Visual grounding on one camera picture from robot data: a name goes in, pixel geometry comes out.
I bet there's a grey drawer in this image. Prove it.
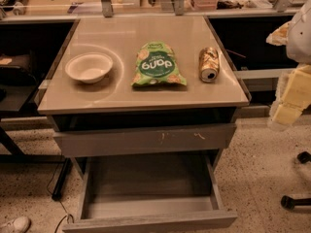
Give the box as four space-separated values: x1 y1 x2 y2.
53 123 236 157
63 152 237 233

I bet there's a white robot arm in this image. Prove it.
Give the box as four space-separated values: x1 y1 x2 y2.
266 0 311 131

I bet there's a grey drawer cabinet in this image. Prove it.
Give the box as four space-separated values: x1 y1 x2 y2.
38 17 249 157

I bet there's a grey top drawer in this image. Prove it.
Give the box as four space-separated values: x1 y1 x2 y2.
53 123 236 157

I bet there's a black chair caster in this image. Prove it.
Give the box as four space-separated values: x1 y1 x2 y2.
297 151 311 164

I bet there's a gold soda can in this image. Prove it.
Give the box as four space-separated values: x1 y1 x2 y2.
198 47 220 83

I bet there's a black chair leg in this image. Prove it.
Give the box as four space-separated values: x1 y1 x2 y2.
280 195 311 211

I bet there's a green chip bag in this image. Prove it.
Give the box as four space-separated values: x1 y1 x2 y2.
131 41 187 86

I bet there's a white paper bowl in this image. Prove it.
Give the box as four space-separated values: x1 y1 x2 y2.
65 52 114 83

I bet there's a black table leg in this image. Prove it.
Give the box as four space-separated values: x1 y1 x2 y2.
52 158 72 201

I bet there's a white sneaker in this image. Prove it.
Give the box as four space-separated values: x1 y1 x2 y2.
0 216 31 233

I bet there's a black floor cable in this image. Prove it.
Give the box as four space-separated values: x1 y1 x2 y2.
46 160 75 233

